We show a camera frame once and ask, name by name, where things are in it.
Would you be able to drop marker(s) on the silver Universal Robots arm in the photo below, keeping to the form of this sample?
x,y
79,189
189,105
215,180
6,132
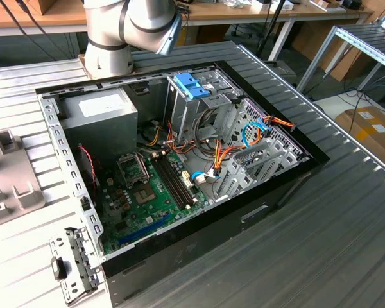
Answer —
x,y
99,29

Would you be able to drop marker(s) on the perforated metal disk bay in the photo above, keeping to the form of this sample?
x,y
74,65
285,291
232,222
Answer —
x,y
266,167

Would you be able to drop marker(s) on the white board connector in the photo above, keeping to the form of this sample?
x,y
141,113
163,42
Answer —
x,y
186,179

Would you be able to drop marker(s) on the black RAM slot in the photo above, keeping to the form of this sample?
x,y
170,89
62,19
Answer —
x,y
168,184
179,180
176,181
172,183

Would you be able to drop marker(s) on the metal optical drive cage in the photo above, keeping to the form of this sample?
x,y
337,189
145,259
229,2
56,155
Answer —
x,y
186,118

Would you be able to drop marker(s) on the thin locking lever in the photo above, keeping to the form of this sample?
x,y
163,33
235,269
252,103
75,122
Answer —
x,y
144,167

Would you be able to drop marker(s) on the CPU socket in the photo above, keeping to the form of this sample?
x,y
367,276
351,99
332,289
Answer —
x,y
143,194

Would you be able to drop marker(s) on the blue plastic drive latch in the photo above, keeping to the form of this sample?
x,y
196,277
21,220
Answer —
x,y
183,81

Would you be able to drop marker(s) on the green motherboard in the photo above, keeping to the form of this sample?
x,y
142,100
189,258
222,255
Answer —
x,y
138,221

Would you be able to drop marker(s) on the black open PC case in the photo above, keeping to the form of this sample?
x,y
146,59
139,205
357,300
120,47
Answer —
x,y
211,240

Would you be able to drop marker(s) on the blue expansion slot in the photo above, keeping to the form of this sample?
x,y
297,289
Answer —
x,y
144,228

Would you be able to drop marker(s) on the grey power supply unit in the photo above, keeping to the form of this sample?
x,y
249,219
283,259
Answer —
x,y
99,128

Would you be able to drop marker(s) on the black case fan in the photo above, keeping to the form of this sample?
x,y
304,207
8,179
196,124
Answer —
x,y
88,179

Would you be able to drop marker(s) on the black tripod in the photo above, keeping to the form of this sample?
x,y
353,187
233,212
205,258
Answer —
x,y
273,20

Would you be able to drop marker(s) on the flat cardboard sheet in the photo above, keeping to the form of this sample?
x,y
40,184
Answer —
x,y
341,69

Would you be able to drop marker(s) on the black plastic latch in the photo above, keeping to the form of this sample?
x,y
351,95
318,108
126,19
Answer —
x,y
59,269

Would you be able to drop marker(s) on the small white box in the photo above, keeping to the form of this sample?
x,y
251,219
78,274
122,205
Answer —
x,y
285,4

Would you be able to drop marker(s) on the brown cardboard box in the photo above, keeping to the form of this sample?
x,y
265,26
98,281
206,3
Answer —
x,y
369,134

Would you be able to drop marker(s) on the grey parts rack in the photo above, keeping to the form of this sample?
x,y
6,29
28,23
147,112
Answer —
x,y
9,173

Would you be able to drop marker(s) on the small wooden block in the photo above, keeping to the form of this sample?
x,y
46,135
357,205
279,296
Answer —
x,y
327,4

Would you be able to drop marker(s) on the brown wooden box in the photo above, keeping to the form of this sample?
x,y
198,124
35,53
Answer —
x,y
44,5

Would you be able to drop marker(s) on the black desk device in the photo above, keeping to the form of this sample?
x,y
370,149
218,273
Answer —
x,y
353,3

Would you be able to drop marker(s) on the metal card retention bracket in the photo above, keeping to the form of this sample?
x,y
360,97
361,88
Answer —
x,y
80,256

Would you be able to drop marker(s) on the wooden desk white frame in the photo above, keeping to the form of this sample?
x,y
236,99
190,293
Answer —
x,y
308,15

